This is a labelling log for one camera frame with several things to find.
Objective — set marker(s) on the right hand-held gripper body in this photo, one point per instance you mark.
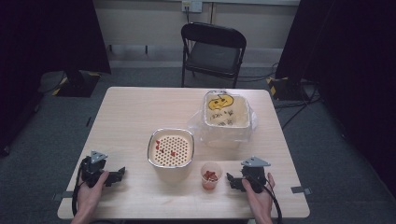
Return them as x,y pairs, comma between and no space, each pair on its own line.
255,174

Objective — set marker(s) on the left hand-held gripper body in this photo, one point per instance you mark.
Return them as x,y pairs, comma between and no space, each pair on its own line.
93,168

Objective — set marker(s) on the person's right hand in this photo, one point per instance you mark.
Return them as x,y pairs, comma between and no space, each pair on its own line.
261,202

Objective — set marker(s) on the person's left hand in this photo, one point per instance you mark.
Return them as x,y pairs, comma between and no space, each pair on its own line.
88,197

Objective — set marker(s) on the clear plastic cup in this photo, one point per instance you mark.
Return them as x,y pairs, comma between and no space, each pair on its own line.
211,183

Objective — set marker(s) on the pile of red pieces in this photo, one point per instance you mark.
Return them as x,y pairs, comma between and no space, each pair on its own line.
210,176

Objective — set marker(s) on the grey tape strip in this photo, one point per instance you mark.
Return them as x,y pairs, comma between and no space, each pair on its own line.
62,196
301,190

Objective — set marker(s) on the small black floor object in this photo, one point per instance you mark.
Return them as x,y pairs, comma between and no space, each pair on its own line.
88,121

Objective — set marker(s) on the small red piece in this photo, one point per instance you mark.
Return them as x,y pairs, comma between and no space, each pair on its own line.
157,145
173,153

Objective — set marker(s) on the cream container under strainer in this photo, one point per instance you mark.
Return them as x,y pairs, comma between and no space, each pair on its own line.
172,174

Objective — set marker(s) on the perforated metal-rimmed strainer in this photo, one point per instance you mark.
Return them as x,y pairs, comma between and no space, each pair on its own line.
171,149

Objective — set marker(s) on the clear bin with yellow toy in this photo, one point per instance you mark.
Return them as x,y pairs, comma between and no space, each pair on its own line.
199,127

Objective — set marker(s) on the black stand base striped tape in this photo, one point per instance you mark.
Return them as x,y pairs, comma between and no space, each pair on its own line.
77,85
285,88

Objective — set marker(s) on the black folding chair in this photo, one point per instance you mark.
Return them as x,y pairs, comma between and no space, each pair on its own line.
214,56

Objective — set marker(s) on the black curtain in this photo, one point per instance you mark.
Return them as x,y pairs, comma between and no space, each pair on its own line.
351,62
46,46

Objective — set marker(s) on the white wall socket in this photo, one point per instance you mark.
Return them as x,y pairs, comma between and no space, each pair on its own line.
192,5

